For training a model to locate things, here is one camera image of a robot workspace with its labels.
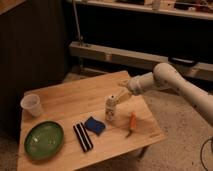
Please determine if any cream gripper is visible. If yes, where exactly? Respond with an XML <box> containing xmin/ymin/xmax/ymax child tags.
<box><xmin>117</xmin><ymin>80</ymin><xmax>132</xmax><ymax>104</ymax></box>

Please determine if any green ceramic bowl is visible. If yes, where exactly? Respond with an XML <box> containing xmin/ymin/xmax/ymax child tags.
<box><xmin>24</xmin><ymin>121</ymin><xmax>64</xmax><ymax>160</ymax></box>

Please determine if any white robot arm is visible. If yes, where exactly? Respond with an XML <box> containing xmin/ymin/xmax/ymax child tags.
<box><xmin>118</xmin><ymin>63</ymin><xmax>213</xmax><ymax>127</ymax></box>

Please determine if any white bottle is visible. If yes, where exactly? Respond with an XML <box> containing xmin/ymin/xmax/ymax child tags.
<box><xmin>105</xmin><ymin>95</ymin><xmax>117</xmax><ymax>122</ymax></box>

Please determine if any orange carrot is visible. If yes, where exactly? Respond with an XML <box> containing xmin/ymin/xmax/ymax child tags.
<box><xmin>126</xmin><ymin>111</ymin><xmax>137</xmax><ymax>138</ymax></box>

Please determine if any blue sponge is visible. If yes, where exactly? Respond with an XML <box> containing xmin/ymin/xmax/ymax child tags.
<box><xmin>84</xmin><ymin>117</ymin><xmax>106</xmax><ymax>135</ymax></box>

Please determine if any black striped eraser block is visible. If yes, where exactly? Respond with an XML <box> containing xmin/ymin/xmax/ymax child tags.
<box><xmin>73</xmin><ymin>122</ymin><xmax>93</xmax><ymax>152</ymax></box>

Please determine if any wooden table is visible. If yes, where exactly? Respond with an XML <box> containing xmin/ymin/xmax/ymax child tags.
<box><xmin>17</xmin><ymin>71</ymin><xmax>165</xmax><ymax>171</ymax></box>

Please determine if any metal pole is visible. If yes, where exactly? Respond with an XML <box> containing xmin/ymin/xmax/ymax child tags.
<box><xmin>72</xmin><ymin>0</ymin><xmax>83</xmax><ymax>46</ymax></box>

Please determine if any clear plastic cup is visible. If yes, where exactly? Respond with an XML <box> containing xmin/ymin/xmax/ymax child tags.
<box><xmin>20</xmin><ymin>94</ymin><xmax>43</xmax><ymax>117</ymax></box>

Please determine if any upper shelf with clutter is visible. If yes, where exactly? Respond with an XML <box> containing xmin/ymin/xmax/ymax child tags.
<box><xmin>66</xmin><ymin>0</ymin><xmax>213</xmax><ymax>21</ymax></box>

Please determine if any grey metal shelf rail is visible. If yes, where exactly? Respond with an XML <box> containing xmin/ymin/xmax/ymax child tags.
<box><xmin>69</xmin><ymin>41</ymin><xmax>213</xmax><ymax>81</ymax></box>

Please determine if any black handle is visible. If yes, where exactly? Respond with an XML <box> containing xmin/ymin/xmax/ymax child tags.
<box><xmin>168</xmin><ymin>57</ymin><xmax>198</xmax><ymax>67</ymax></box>

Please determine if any black cable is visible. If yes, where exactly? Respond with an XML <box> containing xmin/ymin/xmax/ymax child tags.
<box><xmin>199</xmin><ymin>137</ymin><xmax>213</xmax><ymax>171</ymax></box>

